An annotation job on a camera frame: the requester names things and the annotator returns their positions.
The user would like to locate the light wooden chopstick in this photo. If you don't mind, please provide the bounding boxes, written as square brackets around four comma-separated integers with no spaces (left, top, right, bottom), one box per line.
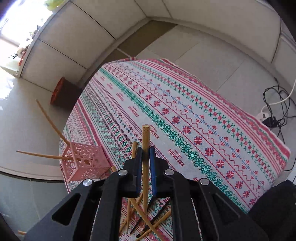
[142,125,150,218]

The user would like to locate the pink perforated utensil holder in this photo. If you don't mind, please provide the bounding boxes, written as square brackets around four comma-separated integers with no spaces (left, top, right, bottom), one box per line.
[60,142,111,183]

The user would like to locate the embroidered patterned tablecloth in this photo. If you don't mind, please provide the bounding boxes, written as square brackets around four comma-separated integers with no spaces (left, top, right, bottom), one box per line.
[59,58,291,241]

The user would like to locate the white cable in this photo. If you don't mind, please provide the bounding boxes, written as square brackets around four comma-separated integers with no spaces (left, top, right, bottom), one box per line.
[260,77,296,114]

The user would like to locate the white power strip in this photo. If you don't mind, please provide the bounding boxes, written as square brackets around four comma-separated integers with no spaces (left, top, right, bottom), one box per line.
[255,110,270,122]

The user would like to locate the white kitchen cabinets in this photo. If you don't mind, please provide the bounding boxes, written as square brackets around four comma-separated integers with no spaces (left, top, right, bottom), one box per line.
[18,1,295,91]

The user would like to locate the wooden chopstick crossing pile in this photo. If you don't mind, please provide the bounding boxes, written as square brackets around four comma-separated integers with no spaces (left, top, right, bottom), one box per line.
[130,198,158,234]

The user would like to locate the red-rimmed brown trash bin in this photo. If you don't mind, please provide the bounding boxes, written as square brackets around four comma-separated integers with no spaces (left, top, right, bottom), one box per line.
[50,77,83,110]

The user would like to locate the olive floor mat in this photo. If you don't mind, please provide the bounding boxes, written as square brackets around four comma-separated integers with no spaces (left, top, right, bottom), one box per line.
[116,20,178,58]

